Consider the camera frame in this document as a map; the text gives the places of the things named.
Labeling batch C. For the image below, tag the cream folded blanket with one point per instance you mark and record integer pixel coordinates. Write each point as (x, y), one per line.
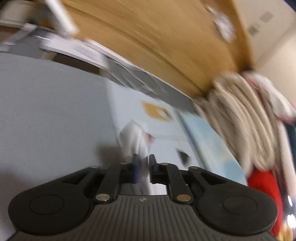
(235, 111)

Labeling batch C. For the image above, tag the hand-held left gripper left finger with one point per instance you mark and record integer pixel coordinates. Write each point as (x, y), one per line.
(136, 170)

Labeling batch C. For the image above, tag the pink and white cloth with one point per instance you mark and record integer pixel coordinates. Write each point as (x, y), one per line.
(268, 92)

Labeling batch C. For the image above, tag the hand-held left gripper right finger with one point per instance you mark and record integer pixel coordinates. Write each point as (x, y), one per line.
(152, 168)

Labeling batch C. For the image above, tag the white folded quilt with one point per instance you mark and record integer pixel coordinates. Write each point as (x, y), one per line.
(283, 150)

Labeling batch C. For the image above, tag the grey wall socket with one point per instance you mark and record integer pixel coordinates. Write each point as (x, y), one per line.
(266, 16)
(254, 30)

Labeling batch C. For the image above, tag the light blue sheet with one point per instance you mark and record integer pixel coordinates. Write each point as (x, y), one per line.
(212, 143)

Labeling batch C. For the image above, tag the white garment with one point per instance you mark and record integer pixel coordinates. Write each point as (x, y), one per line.
(131, 139)

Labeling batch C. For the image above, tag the red quilt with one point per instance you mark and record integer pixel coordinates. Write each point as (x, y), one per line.
(266, 185)

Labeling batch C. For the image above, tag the white bar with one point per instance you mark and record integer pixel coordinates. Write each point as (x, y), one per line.
(62, 16)

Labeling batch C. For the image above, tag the wooden headboard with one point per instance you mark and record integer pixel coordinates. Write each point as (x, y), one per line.
(150, 37)

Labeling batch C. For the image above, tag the small white object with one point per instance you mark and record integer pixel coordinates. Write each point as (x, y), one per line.
(223, 22)

